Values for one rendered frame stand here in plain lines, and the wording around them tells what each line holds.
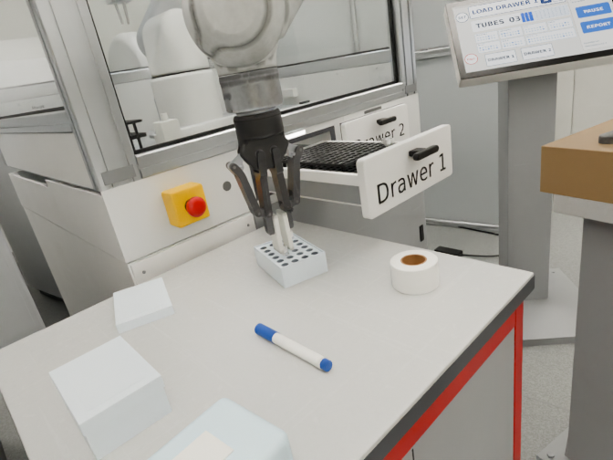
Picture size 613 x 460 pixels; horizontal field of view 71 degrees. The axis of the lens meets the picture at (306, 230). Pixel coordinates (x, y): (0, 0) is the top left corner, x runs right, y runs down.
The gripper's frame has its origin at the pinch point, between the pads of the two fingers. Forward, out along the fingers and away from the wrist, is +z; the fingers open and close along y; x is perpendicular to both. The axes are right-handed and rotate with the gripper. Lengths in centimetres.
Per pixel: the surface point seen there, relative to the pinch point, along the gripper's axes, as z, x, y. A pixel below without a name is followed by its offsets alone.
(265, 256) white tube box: 4.1, -1.0, 3.2
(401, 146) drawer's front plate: -8.6, 1.2, -26.4
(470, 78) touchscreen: -12, -41, -89
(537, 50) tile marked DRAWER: -17, -32, -109
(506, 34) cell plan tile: -23, -41, -106
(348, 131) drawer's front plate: -7, -35, -38
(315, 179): -4.0, -10.4, -13.4
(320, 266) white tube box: 6.5, 5.3, -3.9
